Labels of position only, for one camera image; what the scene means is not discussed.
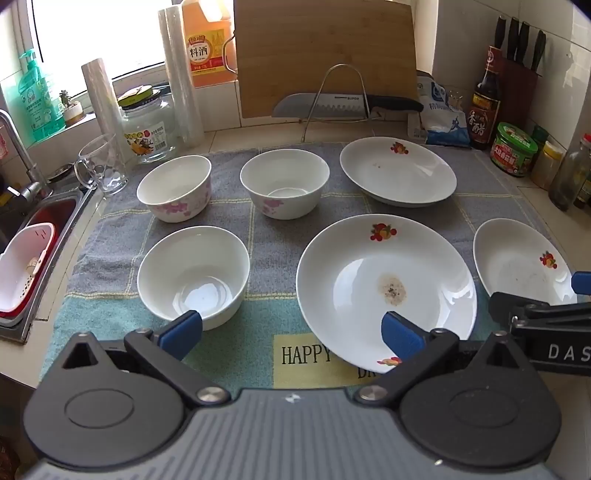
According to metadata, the white bowl pink floral band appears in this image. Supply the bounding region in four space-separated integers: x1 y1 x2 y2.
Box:
137 155 212 223

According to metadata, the green dish soap bottle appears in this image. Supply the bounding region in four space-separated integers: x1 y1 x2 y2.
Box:
17 48 66 144

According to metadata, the white plate red fruit print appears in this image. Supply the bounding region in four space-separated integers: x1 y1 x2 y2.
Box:
296 213 478 374
473 218 578 305
340 137 457 207

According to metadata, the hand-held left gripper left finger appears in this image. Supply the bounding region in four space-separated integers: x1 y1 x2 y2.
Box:
60 310 230 407

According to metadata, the wooden cutting board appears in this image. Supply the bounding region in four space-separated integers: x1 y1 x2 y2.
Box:
235 0 419 121

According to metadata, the grey and teal checked mat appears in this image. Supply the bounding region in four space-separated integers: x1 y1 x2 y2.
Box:
39 141 578 402

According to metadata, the red basin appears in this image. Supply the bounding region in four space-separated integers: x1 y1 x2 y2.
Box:
0 198 77 324

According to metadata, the sauce jar green lid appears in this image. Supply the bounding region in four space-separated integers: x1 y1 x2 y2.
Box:
490 122 539 177

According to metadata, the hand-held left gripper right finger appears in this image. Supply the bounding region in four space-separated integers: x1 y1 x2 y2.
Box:
355 311 525 408

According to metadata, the metal faucet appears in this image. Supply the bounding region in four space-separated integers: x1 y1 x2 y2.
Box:
0 110 48 200

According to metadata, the pink and white basket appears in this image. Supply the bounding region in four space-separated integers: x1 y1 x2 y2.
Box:
0 223 59 319

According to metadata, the clear glass mug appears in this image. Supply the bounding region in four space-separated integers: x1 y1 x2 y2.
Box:
74 134 130 195

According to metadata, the orange cooking wine jug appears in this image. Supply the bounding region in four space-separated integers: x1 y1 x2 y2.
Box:
181 0 237 89

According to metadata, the plain white bowl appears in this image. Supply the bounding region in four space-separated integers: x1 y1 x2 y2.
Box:
137 226 251 330

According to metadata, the dark vinegar bottle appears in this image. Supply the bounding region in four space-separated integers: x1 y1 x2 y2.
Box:
470 45 503 150

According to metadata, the yellow spice jar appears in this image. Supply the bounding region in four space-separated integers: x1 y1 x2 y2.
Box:
530 141 567 190

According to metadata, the short plastic wrap roll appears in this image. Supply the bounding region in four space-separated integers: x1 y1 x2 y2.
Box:
82 58 129 155

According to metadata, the steel sink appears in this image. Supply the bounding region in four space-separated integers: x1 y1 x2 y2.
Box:
0 187 93 345

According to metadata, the black handled kitchen knife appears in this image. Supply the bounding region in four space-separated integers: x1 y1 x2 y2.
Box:
272 92 424 121

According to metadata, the dark red knife block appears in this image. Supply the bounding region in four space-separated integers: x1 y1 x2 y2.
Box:
500 58 541 139

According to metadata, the white and blue salt bag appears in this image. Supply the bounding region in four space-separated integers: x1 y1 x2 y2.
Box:
408 76 468 148

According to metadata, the glass jar green lid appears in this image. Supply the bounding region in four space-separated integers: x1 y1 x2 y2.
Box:
117 85 179 164

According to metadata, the window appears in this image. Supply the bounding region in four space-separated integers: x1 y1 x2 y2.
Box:
31 0 185 80

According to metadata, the small potted plant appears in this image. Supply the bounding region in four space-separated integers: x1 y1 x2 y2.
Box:
58 89 86 128

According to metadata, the metal wire rack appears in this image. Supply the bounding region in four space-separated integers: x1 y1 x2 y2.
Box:
300 65 384 142

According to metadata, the glass bottle red cap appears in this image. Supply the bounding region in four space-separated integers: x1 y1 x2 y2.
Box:
549 133 591 211

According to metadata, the white bowl single pink flower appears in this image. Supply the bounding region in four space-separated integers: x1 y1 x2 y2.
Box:
240 149 330 220

